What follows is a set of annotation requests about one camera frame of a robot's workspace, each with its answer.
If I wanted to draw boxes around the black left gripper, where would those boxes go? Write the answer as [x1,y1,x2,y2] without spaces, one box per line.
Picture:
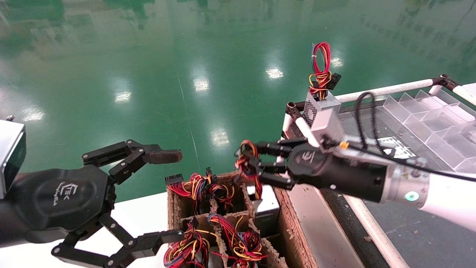
[4,140,186,268]

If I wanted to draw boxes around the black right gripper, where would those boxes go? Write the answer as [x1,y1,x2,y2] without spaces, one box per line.
[245,138,387,204]

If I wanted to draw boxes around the silver power supply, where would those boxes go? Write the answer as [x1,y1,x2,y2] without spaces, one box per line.
[234,140,280,237]
[303,42,342,125]

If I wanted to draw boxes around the black pipe joint connector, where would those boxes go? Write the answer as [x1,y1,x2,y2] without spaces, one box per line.
[431,74,460,92]
[286,102,305,122]

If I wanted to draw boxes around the brown cardboard divider box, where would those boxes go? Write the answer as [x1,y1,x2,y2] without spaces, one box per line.
[167,171,310,268]

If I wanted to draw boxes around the white perforated label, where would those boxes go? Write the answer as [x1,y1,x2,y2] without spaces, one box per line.
[376,137,406,159]

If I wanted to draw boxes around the clear acrylic divider tray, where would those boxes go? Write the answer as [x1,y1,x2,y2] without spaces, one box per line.
[383,89,476,174]

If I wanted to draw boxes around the power supply, black connector wires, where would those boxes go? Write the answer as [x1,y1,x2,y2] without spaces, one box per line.
[165,173,210,204]

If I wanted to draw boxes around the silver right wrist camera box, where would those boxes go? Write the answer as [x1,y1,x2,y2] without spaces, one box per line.
[311,104,425,166]

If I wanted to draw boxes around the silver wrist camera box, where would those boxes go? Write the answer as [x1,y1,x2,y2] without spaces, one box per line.
[311,104,425,166]
[0,115,27,200]

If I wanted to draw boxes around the silver power supply, red wires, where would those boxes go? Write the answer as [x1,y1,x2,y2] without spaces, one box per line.
[303,42,342,125]

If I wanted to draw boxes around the white pipe table frame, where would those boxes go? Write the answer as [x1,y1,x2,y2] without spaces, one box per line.
[276,74,476,268]

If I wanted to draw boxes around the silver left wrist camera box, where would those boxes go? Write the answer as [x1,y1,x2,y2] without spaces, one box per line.
[0,115,27,200]

